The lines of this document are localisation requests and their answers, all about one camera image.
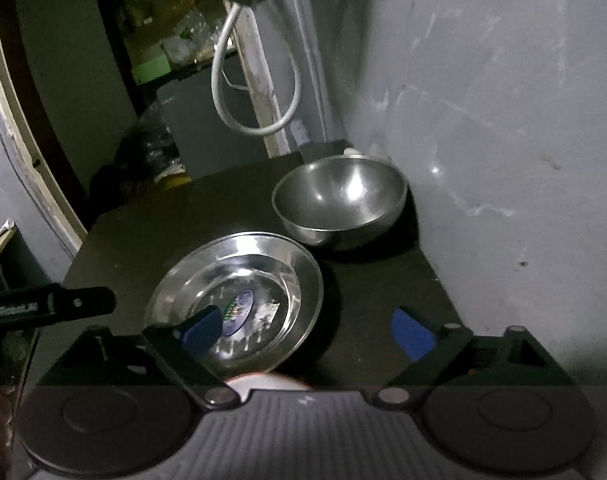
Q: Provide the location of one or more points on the steel plate with sticker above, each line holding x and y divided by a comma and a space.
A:
268, 287

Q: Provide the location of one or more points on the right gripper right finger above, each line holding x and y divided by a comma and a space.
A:
432, 348

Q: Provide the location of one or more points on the steel bowl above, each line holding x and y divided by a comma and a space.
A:
342, 201

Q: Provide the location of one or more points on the white painted wooden post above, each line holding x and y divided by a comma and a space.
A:
255, 66

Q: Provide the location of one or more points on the dark grey cabinet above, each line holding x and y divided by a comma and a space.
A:
205, 144

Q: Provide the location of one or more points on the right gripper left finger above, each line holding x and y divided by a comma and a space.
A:
179, 349

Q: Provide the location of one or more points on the yellow container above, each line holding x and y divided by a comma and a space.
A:
168, 181

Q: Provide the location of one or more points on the cream door frame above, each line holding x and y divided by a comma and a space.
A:
34, 174

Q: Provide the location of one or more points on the green box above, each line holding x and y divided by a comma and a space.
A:
151, 70

